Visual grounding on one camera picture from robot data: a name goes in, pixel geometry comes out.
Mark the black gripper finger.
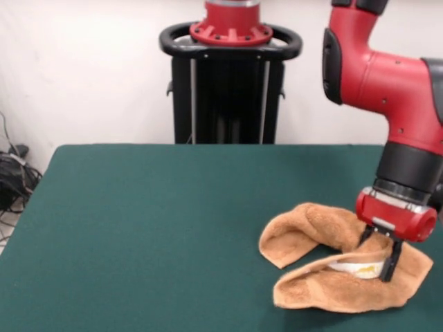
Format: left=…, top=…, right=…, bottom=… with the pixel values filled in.
left=379, top=238, right=404, bottom=283
left=358, top=226, right=377, bottom=248

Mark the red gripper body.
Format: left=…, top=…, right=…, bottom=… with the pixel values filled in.
left=355, top=186, right=438, bottom=242

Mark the tan terry towel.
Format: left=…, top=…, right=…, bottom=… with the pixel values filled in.
left=258, top=203, right=434, bottom=310

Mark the dark green table cloth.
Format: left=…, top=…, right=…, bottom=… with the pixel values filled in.
left=0, top=143, right=443, bottom=332

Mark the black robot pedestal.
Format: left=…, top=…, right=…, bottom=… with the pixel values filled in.
left=159, top=21, right=301, bottom=145

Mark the black cable tangle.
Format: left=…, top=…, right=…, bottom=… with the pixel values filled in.
left=0, top=110, right=44, bottom=250

